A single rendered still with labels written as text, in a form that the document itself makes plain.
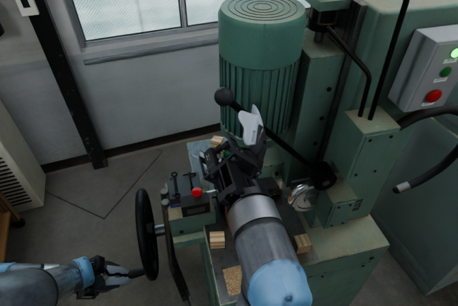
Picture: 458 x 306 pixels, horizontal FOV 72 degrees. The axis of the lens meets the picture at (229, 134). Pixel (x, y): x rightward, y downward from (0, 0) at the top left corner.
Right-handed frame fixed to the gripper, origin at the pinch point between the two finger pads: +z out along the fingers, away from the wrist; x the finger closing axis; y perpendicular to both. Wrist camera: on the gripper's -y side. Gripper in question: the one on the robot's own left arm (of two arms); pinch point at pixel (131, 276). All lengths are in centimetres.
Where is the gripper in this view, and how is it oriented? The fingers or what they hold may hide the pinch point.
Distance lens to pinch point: 110.3
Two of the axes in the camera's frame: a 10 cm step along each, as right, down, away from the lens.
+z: 8.4, 2.4, 4.9
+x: 2.4, 6.5, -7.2
